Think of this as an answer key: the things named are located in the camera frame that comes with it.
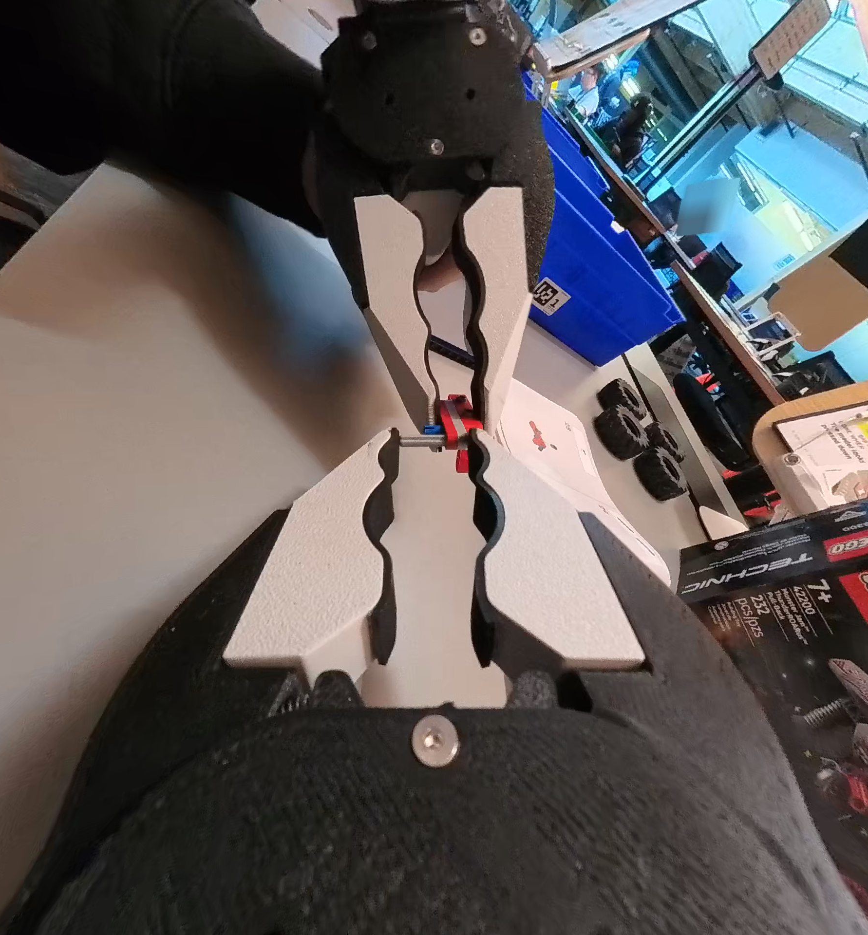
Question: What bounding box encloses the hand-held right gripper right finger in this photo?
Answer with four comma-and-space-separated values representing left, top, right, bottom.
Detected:
468, 430, 648, 704

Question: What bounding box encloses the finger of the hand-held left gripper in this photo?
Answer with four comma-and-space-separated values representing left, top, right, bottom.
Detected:
462, 181, 534, 430
352, 190, 442, 428

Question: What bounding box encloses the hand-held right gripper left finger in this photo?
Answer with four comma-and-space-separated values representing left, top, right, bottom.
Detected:
221, 428, 401, 692

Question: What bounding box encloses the red toy brick assembly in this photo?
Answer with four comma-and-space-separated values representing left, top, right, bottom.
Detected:
423, 394, 482, 474

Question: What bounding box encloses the grey desk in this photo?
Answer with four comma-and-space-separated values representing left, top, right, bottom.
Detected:
0, 162, 701, 935

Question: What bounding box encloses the person's left hand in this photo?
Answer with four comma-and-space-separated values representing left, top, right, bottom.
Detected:
415, 244, 464, 292

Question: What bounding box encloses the open instruction booklet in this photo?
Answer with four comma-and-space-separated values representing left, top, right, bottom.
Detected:
492, 380, 672, 585

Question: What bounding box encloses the blue plastic bin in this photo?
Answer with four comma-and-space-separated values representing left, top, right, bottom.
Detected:
518, 69, 687, 366

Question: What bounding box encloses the white board stand foot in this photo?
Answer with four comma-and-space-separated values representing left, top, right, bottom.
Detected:
697, 503, 749, 542

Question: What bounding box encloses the long wooden-edged table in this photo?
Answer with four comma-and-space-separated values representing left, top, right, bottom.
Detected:
551, 95, 787, 407

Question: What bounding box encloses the wooden display board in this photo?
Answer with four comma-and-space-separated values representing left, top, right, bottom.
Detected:
752, 373, 868, 514
532, 0, 705, 75
769, 254, 868, 353

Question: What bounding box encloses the black office chair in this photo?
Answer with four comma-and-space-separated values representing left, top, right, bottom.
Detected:
671, 371, 755, 472

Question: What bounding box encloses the black toy set box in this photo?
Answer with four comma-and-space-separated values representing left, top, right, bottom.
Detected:
677, 497, 868, 935

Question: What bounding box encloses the printed instruction sheet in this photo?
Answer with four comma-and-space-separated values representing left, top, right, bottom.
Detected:
774, 398, 868, 512

